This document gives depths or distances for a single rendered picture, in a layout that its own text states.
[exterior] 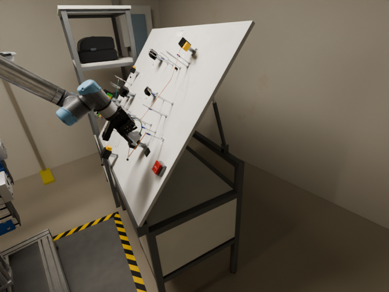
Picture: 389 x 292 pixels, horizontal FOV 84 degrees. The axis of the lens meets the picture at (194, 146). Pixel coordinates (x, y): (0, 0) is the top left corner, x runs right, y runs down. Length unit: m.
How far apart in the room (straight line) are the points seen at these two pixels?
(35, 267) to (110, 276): 0.53
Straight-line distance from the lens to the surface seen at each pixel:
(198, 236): 1.37
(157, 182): 1.04
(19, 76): 1.07
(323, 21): 2.34
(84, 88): 0.94
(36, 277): 2.06
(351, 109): 2.32
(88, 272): 2.17
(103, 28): 3.60
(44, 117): 3.51
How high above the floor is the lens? 1.66
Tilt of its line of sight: 28 degrees down
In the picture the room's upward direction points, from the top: 3 degrees counter-clockwise
